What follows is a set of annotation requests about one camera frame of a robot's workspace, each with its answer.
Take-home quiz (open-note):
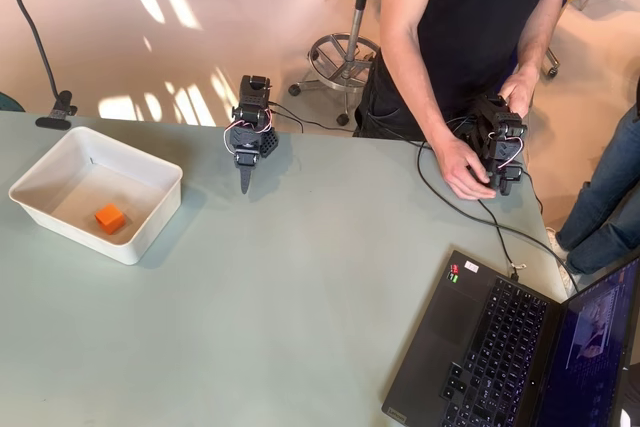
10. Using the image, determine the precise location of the orange cube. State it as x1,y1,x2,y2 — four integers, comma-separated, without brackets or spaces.
94,202,126,235

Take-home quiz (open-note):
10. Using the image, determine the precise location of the black leader arm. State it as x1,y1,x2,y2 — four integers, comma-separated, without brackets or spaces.
452,94,529,198

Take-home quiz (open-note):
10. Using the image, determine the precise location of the person's left forearm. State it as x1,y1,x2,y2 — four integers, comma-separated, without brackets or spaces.
514,0,569,78

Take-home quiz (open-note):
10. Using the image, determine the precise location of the person's right forearm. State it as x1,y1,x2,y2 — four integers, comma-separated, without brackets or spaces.
380,21,459,148

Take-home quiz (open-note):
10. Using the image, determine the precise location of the white plastic bin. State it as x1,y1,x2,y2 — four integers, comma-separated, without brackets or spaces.
8,125,184,267

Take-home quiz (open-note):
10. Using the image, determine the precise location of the person's right hand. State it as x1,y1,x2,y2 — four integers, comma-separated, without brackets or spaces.
439,135,499,201

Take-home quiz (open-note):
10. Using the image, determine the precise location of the person's left hand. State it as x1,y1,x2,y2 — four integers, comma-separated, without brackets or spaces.
498,66,541,121

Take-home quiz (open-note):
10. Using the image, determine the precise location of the metal stool with dark seat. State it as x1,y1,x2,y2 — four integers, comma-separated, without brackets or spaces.
288,0,386,127

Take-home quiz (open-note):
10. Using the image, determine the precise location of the person in black t-shirt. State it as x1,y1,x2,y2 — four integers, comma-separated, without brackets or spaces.
352,0,574,141

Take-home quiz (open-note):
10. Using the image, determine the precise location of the dark grey laptop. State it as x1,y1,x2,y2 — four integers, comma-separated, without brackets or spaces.
380,249,640,427

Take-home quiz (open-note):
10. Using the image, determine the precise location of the person in blue jeans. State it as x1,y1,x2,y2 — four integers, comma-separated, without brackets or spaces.
545,104,640,293

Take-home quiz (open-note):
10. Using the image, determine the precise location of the long black cable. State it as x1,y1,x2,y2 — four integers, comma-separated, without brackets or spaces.
416,116,581,293

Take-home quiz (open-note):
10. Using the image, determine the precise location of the black gooseneck camera mount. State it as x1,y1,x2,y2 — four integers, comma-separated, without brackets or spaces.
8,0,79,131

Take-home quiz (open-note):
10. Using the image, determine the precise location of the black usb cable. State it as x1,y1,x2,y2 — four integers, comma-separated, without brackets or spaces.
477,196,524,283

